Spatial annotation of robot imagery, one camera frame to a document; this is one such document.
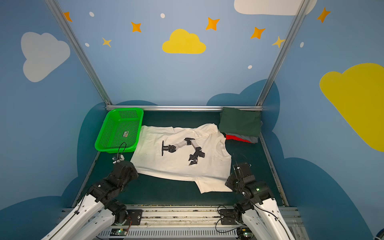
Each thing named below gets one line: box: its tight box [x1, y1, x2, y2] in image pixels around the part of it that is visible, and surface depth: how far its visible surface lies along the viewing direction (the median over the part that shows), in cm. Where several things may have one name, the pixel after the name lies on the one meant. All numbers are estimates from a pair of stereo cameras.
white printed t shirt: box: [130, 123, 233, 194], surface depth 100 cm
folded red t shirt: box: [225, 134, 255, 144], surface depth 106 cm
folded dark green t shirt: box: [218, 107, 261, 137], surface depth 107 cm
